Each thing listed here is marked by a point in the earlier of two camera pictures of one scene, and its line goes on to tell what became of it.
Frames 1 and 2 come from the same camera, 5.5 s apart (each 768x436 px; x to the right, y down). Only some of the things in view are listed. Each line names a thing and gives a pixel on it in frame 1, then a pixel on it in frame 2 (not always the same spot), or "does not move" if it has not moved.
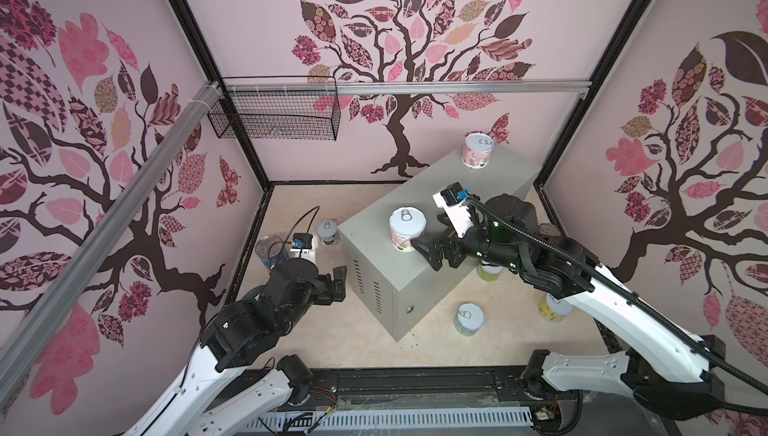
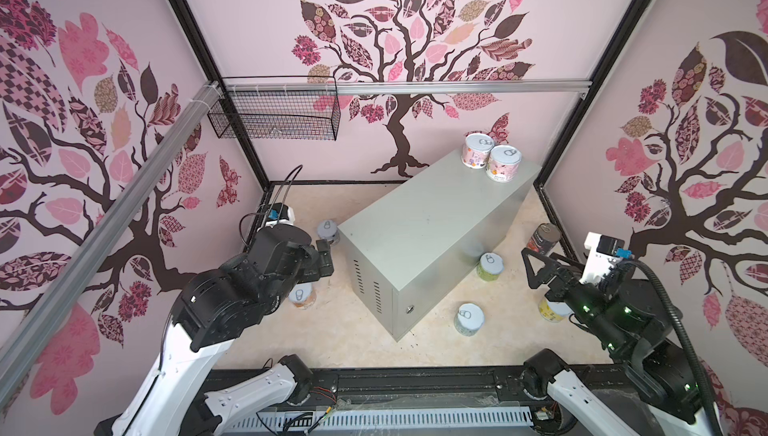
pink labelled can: (477, 150) does not move
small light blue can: (327, 231) does not move
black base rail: (402, 388) does not move
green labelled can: (489, 273) does not move
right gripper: (431, 244) to (549, 269)
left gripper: (327, 295) to (313, 270)
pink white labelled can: (406, 223) to (503, 164)
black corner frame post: (205, 53) does not move
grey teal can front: (469, 319) does not move
